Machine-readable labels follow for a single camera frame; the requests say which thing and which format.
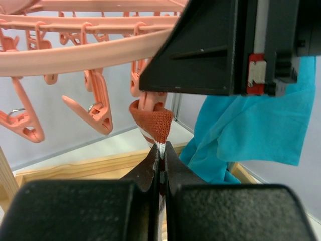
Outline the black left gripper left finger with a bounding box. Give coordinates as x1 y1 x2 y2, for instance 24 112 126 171
1 147 160 240

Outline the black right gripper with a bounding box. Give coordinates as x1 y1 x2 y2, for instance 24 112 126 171
232 1 320 97

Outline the pink round clip hanger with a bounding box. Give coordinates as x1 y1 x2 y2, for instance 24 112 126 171
1 1 187 143

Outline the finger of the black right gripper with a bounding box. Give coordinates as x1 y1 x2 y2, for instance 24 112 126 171
139 0 237 95

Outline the teal cloth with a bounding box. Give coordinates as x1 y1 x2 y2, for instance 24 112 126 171
179 57 317 184

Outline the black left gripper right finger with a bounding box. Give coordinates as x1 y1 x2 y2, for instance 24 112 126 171
164 142 316 240

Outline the grey sock red striped cuff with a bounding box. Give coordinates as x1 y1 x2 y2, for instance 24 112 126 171
123 100 173 240

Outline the wooden hanging rack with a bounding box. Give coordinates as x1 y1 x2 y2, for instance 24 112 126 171
0 142 269 241

